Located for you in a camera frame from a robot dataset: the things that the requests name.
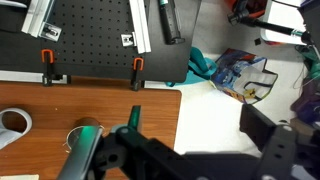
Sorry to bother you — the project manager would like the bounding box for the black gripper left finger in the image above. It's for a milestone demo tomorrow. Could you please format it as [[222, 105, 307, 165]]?
[[55, 105, 187, 180]]

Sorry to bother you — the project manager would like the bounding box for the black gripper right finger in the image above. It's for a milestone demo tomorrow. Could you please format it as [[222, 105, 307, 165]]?
[[239, 103, 320, 180]]

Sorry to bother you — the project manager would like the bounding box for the small steel pot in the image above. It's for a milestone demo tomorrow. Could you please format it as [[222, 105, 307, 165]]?
[[61, 117, 105, 154]]

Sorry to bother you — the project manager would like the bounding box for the purple bag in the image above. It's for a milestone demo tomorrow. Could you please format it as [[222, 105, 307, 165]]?
[[289, 78, 320, 128]]

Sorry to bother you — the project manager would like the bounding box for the blue printed shopping bag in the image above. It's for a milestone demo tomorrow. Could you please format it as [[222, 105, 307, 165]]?
[[210, 49, 279, 106]]

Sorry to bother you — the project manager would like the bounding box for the cream paper strip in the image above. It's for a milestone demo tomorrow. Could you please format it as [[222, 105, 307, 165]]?
[[0, 174, 39, 180]]

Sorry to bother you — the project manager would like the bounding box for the orange black bar clamp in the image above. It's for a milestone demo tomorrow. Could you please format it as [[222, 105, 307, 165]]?
[[129, 57, 146, 93], [40, 49, 72, 88]]

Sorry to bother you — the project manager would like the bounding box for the white side table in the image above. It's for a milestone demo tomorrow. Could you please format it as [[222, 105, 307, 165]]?
[[259, 0, 309, 47]]

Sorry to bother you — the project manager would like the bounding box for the red orange bundle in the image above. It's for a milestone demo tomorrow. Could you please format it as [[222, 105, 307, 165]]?
[[224, 0, 269, 19]]

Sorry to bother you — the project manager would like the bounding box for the black ribbed bar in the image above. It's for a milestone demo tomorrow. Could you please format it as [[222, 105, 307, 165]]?
[[158, 0, 186, 46]]

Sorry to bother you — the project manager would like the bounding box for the teal fabric strap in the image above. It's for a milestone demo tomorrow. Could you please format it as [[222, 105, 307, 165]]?
[[165, 47, 218, 88]]

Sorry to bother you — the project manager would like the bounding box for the green cable bundle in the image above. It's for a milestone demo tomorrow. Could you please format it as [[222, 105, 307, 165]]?
[[294, 44, 320, 83]]

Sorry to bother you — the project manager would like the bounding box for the black camera tripod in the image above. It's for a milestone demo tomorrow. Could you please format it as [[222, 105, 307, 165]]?
[[228, 0, 314, 46]]

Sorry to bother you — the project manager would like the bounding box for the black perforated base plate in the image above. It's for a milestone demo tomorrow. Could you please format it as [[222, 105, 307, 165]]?
[[0, 0, 203, 84]]

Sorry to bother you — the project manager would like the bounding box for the aluminium extrusion rail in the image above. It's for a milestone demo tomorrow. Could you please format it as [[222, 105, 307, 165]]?
[[21, 0, 63, 43], [120, 0, 153, 55]]

